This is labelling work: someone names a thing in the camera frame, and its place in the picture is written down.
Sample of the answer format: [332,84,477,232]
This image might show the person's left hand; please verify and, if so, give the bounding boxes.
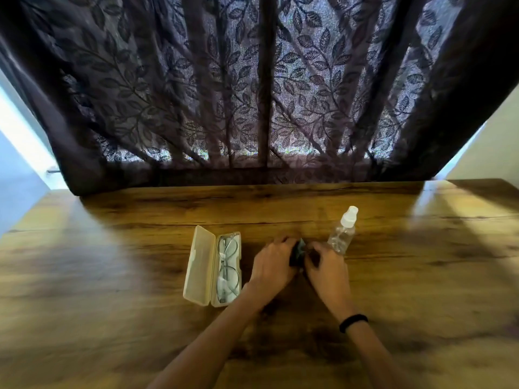
[248,236,301,297]

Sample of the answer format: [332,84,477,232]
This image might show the person's right hand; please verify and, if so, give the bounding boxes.
[304,241,352,308]

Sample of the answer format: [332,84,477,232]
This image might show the dark cleaning cloth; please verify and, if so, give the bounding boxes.
[289,238,312,269]

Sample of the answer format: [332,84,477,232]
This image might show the person's left forearm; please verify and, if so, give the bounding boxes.
[146,281,269,389]

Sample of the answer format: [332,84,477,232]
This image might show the person's right forearm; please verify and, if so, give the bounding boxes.
[329,293,408,389]

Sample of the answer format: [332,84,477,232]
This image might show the clear plastic spray bottle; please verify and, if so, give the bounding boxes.
[327,206,359,254]

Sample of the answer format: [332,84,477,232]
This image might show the black wristband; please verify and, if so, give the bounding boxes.
[339,314,369,334]

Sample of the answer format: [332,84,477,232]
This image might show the beige open glasses case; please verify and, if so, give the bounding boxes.
[182,225,242,308]

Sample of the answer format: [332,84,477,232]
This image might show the dark leaf pattern curtain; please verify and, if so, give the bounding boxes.
[0,0,519,197]

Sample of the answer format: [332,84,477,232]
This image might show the thin metal frame eyeglasses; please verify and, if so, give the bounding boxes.
[216,235,241,303]

